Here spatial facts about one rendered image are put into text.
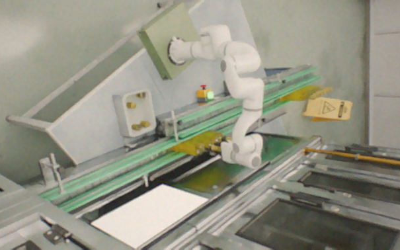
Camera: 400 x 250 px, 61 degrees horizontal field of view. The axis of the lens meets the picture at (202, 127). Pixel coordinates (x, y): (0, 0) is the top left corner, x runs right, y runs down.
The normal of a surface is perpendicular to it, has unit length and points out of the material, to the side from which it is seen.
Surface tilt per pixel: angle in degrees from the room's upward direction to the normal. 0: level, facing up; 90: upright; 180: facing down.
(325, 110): 75
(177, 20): 4
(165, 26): 4
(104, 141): 0
